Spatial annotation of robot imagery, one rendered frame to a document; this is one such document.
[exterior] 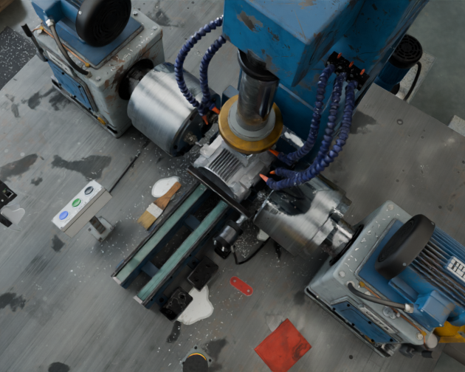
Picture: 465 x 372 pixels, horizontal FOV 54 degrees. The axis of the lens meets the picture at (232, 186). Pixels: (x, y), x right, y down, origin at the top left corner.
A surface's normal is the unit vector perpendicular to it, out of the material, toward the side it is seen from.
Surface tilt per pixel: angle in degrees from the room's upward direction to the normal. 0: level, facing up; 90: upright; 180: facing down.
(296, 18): 1
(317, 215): 13
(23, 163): 0
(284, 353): 1
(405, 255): 35
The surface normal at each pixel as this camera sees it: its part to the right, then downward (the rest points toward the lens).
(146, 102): -0.32, 0.15
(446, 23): 0.07, -0.32
